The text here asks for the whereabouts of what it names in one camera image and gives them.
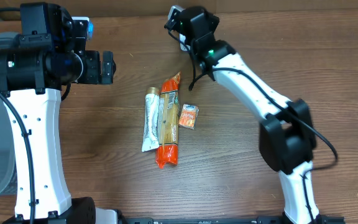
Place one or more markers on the white barcode scanner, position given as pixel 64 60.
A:
pixel 183 46

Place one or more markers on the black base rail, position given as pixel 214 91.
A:
pixel 258 220

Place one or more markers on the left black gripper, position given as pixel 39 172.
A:
pixel 92 66

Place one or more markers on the small orange packet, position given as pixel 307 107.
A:
pixel 188 116

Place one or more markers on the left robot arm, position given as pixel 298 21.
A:
pixel 51 54

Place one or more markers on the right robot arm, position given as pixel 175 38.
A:
pixel 286 134

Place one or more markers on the white silver tube package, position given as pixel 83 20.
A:
pixel 150 137

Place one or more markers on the long orange snack package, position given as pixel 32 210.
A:
pixel 167 125

